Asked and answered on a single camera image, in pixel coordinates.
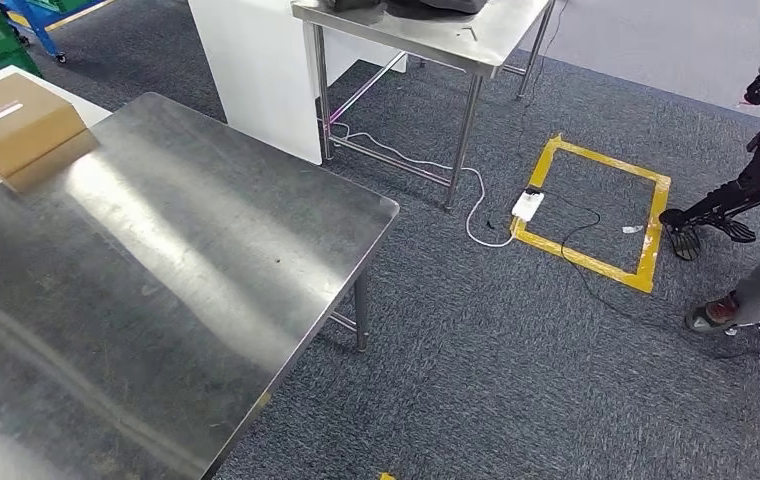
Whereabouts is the stainless steel workbench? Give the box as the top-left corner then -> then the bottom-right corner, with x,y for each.
0,91 -> 401,480

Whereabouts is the dark grey moulded part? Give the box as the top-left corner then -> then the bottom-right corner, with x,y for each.
386,0 -> 489,16

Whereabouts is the white power strip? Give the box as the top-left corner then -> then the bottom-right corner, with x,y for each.
511,188 -> 546,223

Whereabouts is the stainless steel table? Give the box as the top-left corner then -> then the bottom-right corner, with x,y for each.
290,0 -> 558,213

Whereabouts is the white partition panel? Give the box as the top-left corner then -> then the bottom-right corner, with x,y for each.
186,0 -> 409,167

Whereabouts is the standing humanoid robot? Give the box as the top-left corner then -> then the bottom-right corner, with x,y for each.
658,29 -> 760,263

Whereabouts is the brown cardboard box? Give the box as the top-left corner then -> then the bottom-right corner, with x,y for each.
0,71 -> 88,180

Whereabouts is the blue wheeled cart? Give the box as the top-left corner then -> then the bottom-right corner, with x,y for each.
0,0 -> 116,66

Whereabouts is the white power cable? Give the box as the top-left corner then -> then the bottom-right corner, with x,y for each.
330,122 -> 520,250

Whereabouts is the thin black floor cable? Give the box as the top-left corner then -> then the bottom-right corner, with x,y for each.
525,188 -> 760,362

